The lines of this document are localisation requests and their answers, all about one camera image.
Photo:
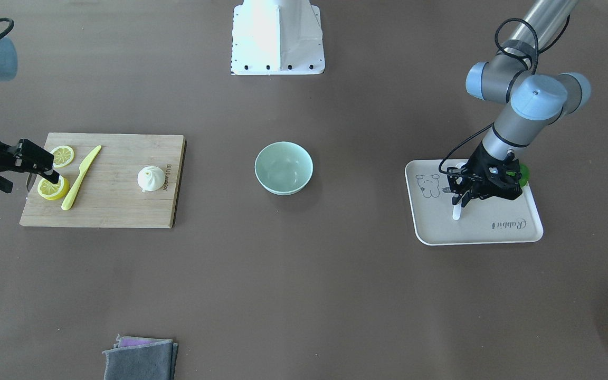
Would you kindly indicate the folded grey cloth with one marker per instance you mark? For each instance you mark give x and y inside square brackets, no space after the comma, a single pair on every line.
[141,358]

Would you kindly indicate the cream rabbit serving tray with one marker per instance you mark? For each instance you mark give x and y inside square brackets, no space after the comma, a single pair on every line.
[494,220]

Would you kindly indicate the lemon half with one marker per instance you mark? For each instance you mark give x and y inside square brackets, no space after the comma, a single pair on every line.
[50,191]

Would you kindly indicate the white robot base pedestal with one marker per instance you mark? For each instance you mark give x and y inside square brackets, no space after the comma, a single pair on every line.
[277,38]

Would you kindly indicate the mint green bowl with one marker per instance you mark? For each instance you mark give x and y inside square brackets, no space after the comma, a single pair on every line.
[283,168]

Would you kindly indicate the lemon slice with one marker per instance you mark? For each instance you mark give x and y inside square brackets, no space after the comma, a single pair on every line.
[63,155]

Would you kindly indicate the white steamed bun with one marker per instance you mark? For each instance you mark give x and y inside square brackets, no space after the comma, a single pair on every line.
[151,178]

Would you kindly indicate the green lime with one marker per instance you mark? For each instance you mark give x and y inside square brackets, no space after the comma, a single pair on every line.
[524,175]

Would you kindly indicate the yellow plastic knife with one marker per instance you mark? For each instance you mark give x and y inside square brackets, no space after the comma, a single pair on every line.
[84,167]

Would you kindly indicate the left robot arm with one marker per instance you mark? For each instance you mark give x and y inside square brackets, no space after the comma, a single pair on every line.
[531,101]

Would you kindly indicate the white ceramic spoon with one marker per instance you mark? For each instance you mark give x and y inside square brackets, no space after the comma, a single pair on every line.
[457,208]

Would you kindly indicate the bamboo cutting board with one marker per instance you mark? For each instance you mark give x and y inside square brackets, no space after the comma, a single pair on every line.
[110,196]

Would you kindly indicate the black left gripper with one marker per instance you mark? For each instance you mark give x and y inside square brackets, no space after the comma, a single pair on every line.
[477,160]

